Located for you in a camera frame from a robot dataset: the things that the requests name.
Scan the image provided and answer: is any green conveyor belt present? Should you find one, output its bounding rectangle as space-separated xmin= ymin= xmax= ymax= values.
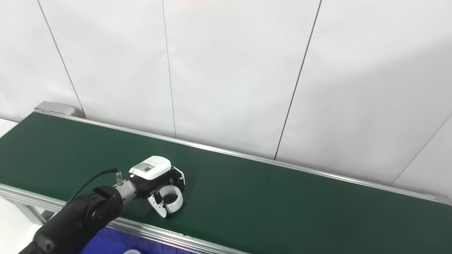
xmin=0 ymin=112 xmax=452 ymax=254

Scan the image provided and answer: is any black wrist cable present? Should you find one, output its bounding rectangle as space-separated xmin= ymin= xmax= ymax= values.
xmin=66 ymin=168 xmax=124 ymax=205

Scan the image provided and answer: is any grey conveyor end housing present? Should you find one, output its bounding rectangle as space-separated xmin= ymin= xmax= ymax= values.
xmin=35 ymin=101 xmax=77 ymax=116

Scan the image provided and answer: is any blue bin with white rings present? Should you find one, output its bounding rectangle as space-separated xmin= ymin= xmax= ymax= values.
xmin=79 ymin=226 xmax=193 ymax=254

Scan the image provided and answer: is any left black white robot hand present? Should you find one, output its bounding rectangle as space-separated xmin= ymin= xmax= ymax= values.
xmin=128 ymin=156 xmax=186 ymax=219

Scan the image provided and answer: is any aluminium conveyor support leg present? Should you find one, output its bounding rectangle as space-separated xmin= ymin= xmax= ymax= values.
xmin=7 ymin=198 xmax=48 ymax=226

